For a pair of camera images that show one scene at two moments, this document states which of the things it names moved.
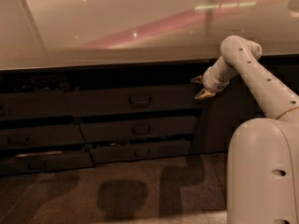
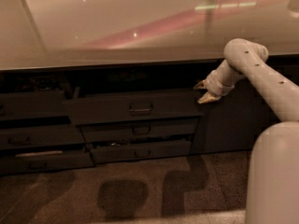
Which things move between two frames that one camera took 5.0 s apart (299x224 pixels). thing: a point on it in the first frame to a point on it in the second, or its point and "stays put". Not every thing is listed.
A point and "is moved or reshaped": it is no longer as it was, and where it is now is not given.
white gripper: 211,82 to 216,84
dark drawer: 132,100 is moved or reshaped
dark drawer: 47,161 stays put
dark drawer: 35,104 stays put
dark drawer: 41,135 stays put
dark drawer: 108,154 stays put
